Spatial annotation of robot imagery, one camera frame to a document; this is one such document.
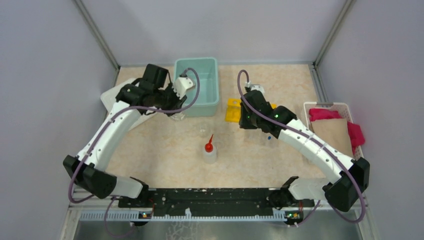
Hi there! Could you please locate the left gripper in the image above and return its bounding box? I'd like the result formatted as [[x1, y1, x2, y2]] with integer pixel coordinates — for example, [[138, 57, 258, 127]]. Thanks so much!
[[154, 82, 188, 117]]

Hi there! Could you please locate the yellow test tube rack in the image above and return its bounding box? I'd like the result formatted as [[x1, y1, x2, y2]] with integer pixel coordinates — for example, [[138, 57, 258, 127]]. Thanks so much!
[[224, 97, 278, 124]]

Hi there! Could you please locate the clear glass beaker front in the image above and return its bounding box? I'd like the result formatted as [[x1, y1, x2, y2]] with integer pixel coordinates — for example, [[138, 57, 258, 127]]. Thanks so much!
[[170, 112, 186, 122]]

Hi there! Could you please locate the clear glass beaker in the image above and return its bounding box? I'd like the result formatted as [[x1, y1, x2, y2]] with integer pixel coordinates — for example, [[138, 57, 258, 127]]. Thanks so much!
[[196, 121, 213, 139], [170, 112, 186, 122]]

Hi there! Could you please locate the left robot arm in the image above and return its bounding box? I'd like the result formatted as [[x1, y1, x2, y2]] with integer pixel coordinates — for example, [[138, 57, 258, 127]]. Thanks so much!
[[63, 64, 196, 207]]

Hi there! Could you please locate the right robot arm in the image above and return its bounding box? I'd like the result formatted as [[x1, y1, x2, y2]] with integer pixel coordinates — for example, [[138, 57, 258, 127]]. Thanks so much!
[[239, 90, 370, 212]]

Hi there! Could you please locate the teal plastic bin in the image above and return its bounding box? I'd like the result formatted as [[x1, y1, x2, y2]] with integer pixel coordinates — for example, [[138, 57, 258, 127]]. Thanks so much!
[[174, 57, 220, 117]]

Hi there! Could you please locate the clear glass beaker rear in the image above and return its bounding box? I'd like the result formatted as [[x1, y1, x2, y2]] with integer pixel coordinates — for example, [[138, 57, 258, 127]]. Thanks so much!
[[196, 121, 213, 139]]

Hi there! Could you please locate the red-capped wash bottle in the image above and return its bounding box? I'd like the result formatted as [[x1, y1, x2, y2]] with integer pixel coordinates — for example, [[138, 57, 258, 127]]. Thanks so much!
[[202, 134, 218, 164]]

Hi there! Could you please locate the white plastic lid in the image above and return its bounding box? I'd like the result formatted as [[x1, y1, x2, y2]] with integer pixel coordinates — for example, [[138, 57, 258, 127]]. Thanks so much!
[[100, 77, 155, 131]]

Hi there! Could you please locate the brown paper bag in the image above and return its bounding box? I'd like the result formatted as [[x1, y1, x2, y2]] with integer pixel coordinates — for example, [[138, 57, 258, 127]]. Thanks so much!
[[311, 118, 354, 158]]

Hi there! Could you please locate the white perforated basket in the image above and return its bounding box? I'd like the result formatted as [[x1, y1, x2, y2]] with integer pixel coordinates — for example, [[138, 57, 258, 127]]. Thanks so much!
[[303, 101, 363, 160]]

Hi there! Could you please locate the pink cloth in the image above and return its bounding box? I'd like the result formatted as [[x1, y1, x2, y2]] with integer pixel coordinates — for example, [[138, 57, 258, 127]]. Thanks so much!
[[308, 108, 365, 155]]

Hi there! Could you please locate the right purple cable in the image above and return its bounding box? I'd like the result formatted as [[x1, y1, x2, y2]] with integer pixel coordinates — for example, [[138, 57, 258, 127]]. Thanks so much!
[[236, 69, 367, 228]]

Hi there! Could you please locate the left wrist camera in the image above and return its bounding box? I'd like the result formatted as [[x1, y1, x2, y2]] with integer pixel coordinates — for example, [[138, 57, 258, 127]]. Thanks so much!
[[172, 76, 195, 100]]

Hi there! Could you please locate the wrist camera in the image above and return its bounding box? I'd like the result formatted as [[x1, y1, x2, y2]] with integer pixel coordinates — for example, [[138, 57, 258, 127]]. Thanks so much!
[[172, 76, 195, 100], [244, 82, 265, 95]]

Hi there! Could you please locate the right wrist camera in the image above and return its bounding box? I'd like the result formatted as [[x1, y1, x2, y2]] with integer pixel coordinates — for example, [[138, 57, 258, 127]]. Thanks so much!
[[244, 82, 265, 95]]

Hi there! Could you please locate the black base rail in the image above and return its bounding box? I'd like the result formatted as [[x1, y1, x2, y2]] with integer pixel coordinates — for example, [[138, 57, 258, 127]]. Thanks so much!
[[118, 187, 315, 217]]

